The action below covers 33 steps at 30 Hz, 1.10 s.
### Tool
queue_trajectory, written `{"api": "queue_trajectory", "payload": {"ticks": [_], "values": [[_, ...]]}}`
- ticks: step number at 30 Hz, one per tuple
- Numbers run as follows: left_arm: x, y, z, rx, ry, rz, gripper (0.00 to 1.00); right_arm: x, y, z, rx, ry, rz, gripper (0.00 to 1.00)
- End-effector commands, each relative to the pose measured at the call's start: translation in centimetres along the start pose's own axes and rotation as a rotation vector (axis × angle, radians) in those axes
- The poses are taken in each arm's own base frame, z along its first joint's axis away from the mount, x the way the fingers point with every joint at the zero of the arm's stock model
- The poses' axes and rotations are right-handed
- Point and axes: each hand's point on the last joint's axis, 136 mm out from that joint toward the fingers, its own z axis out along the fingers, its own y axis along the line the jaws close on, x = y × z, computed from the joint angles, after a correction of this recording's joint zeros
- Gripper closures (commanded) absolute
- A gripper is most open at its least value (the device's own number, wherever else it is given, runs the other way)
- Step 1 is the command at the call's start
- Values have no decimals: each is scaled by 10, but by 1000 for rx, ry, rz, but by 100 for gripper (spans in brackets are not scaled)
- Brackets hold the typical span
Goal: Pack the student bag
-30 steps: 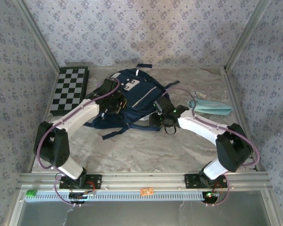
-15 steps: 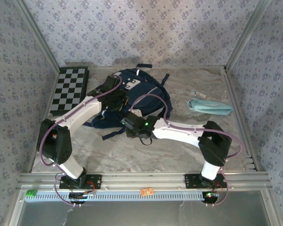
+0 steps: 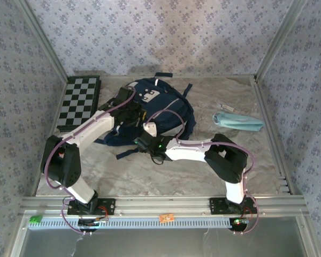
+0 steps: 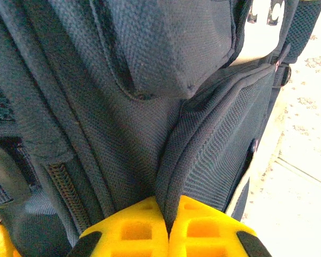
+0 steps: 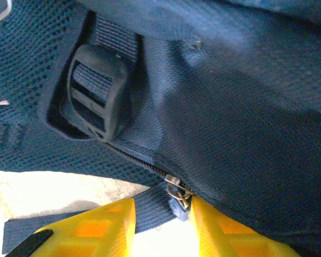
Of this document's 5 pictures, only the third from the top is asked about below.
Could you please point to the small green connector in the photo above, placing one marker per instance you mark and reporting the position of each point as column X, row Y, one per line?
column 35, row 219

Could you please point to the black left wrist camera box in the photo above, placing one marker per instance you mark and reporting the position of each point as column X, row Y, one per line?
column 126, row 96

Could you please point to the orange paper tag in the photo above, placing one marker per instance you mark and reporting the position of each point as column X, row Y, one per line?
column 166, row 218

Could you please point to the black folding chessboard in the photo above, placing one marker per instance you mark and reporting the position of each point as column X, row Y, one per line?
column 77, row 104

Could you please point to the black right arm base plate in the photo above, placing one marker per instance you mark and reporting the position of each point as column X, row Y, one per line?
column 216, row 206

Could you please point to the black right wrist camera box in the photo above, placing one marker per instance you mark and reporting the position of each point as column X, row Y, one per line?
column 147, row 137

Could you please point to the aluminium left corner post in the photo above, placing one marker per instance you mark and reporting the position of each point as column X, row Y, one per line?
column 42, row 40

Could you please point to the light blue face mask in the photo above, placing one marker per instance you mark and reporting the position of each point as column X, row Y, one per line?
column 238, row 123

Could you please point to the aluminium left side rail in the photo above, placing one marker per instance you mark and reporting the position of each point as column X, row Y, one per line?
column 57, row 107

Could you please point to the navy blue student backpack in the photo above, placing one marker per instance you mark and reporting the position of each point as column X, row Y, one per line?
column 171, row 117

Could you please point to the small green circuit board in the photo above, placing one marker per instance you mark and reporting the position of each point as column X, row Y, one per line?
column 240, row 221

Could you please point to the aluminium mounting rail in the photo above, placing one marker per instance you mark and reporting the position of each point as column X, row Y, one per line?
column 163, row 204

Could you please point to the black round mounting plate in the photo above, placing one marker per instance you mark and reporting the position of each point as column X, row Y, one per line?
column 87, row 227
column 238, row 228

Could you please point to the aluminium corner post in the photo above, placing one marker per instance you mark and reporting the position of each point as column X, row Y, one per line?
column 281, row 37
column 42, row 40

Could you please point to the aluminium right corner post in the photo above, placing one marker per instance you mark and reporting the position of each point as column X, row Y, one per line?
column 281, row 37

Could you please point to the aluminium right side rail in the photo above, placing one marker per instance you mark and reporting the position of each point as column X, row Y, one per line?
column 273, row 139

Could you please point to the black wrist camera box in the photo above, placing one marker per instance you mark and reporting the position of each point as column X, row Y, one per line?
column 147, row 137
column 126, row 96

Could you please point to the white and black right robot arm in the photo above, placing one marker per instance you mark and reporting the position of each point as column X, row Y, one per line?
column 187, row 152

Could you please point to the small white pen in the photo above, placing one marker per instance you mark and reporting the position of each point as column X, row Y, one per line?
column 228, row 107

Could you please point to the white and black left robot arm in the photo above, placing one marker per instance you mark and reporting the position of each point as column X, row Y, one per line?
column 96, row 125

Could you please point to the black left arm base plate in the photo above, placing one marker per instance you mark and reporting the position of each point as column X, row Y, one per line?
column 107, row 206

